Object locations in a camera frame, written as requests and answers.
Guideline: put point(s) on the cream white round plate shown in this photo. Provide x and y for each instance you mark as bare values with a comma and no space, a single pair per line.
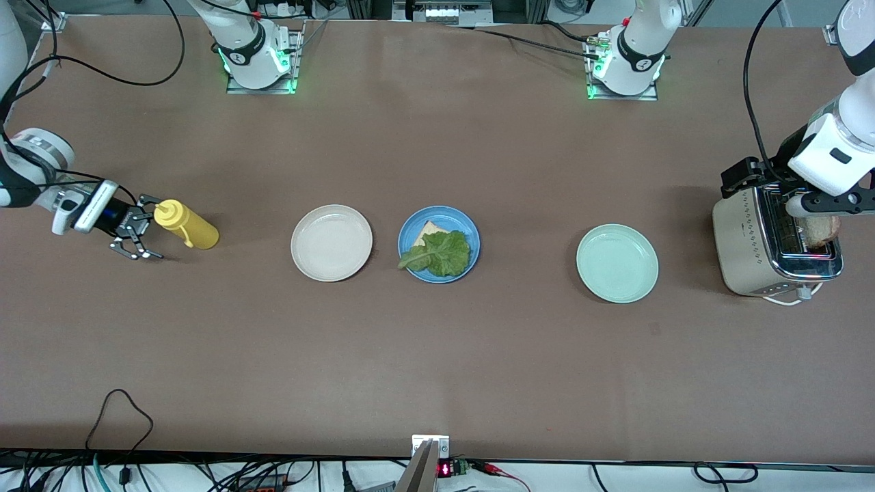
331,242

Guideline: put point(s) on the yellow squeeze bottle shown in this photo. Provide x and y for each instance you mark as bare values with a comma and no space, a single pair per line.
195,234

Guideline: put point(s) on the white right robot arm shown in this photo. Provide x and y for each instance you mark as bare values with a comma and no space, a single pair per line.
243,41

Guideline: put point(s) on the metal control box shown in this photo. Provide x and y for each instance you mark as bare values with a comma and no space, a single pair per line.
444,12

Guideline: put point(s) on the beige and chrome toaster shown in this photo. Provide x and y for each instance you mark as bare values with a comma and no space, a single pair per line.
742,253

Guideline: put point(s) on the bread slice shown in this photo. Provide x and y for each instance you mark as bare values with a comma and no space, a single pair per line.
427,232
817,232

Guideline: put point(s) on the aluminium camera mount beam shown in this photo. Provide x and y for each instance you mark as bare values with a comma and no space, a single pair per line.
420,475

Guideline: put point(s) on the green lettuce leaf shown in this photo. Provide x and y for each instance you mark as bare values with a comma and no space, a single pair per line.
444,254

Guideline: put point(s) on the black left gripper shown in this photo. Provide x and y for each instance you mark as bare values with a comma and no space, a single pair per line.
771,172

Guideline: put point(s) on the blue round plate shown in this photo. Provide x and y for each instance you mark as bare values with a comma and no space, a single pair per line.
451,217

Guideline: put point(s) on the aluminium frame corner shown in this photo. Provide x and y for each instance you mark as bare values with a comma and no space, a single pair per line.
55,22
835,34

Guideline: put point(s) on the pale green round plate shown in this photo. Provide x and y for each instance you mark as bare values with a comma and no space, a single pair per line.
617,263

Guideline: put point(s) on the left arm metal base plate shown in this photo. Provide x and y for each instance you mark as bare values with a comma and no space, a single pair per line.
625,98

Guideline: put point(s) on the red LED display module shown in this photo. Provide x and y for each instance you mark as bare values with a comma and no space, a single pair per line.
445,469

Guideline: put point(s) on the silver table edge bracket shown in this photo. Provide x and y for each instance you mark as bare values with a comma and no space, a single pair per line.
418,444

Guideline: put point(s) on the black power strip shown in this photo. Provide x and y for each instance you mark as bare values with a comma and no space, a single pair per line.
263,485

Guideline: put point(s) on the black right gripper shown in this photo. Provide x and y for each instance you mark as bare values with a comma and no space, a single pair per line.
124,220

